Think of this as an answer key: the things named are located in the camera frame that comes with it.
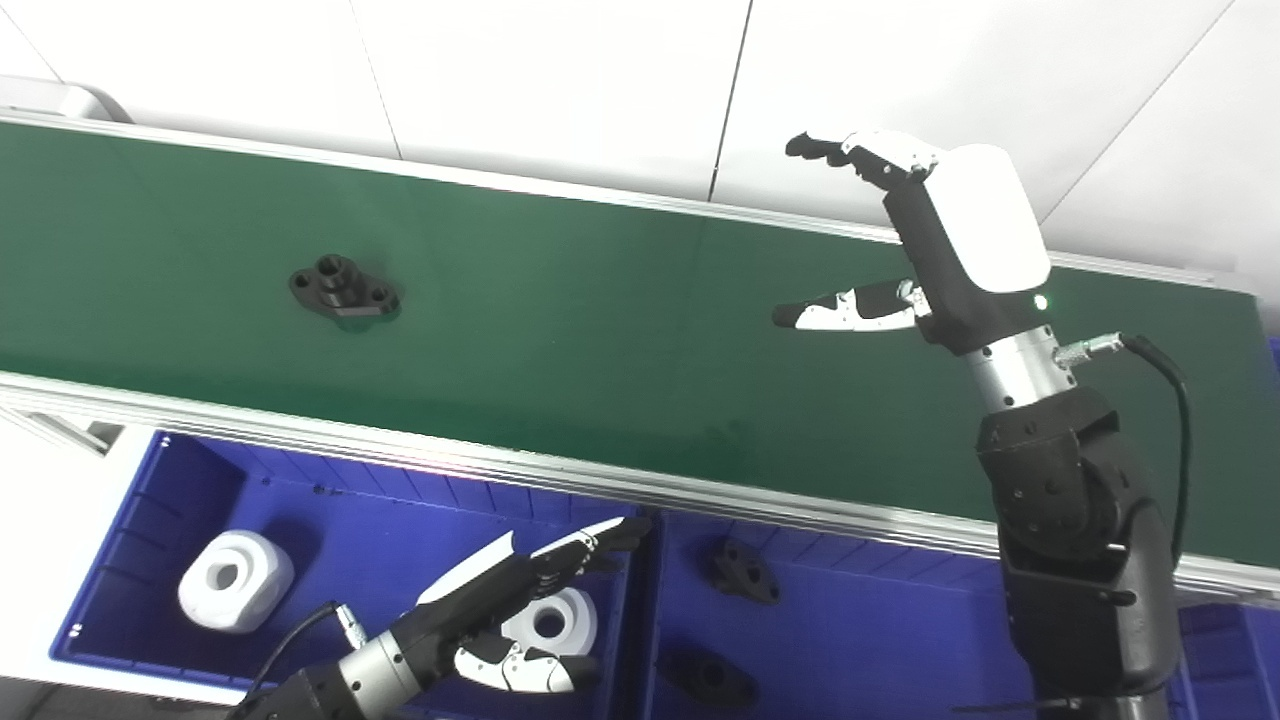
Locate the white conveyor motor housing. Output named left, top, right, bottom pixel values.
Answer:
left=0, top=75, right=131, bottom=123

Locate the blue bin holding black parts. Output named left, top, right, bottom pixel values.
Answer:
left=635, top=512, right=1186, bottom=720

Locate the empty blue bin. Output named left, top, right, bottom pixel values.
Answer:
left=1170, top=335, right=1280, bottom=720

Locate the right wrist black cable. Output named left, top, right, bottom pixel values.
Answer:
left=1052, top=332, right=1194, bottom=566

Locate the white cylinder part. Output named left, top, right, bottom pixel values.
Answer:
left=500, top=588, right=599, bottom=661
left=178, top=530, right=296, bottom=633

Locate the blue bin holding white parts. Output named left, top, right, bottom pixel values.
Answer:
left=50, top=430, right=651, bottom=720

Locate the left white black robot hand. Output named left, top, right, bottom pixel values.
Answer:
left=395, top=515, right=653, bottom=696

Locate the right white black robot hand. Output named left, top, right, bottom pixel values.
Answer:
left=772, top=128, right=1053, bottom=358

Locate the green conveyor belt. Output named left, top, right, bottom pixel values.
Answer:
left=0, top=122, right=1280, bottom=571
left=0, top=108, right=1280, bottom=609

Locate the black flange part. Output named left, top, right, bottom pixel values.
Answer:
left=710, top=540, right=783, bottom=606
left=288, top=255, right=403, bottom=323
left=660, top=645, right=758, bottom=706

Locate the aluminium support bracket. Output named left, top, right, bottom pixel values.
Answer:
left=0, top=405, right=126, bottom=456

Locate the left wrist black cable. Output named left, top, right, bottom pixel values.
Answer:
left=235, top=600, right=369, bottom=720

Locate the white cylinder part left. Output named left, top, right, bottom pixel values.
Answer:
left=178, top=530, right=296, bottom=633

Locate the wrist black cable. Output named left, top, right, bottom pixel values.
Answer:
left=235, top=600, right=369, bottom=720
left=1052, top=332, right=1194, bottom=566

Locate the white cylinder part right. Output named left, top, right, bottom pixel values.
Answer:
left=500, top=588, right=599, bottom=661

